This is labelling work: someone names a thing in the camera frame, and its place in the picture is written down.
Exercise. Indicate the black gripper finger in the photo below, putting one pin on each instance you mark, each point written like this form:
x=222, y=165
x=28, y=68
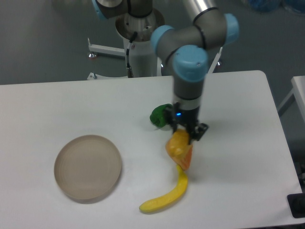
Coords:
x=170, y=115
x=196, y=131

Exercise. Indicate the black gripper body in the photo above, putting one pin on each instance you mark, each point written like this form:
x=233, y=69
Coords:
x=185, y=118

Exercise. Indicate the yellow toy pepper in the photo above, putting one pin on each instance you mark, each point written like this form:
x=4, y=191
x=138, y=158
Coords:
x=178, y=144

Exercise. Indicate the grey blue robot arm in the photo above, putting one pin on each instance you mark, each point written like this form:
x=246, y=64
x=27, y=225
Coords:
x=188, y=66

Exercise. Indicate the green toy pepper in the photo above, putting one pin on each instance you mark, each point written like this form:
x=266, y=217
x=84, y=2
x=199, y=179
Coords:
x=157, y=117

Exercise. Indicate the beige round plate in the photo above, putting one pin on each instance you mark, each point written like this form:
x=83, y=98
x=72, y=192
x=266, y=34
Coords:
x=88, y=168

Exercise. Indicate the orange toy sandwich slice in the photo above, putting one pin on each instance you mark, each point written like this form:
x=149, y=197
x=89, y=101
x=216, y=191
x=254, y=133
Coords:
x=183, y=160

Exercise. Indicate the yellow toy banana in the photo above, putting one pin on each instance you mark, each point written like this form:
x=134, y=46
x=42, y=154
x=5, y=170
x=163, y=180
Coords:
x=162, y=202

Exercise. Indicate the white side table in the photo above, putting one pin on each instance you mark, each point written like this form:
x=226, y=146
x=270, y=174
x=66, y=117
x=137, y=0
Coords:
x=296, y=95

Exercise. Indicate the black device at table edge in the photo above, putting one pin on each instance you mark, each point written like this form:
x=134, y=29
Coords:
x=297, y=205

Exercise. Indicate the blue object top right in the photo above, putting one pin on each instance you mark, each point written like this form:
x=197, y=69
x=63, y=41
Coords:
x=292, y=6

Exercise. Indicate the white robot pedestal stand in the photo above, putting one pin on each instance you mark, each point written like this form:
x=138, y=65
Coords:
x=148, y=40

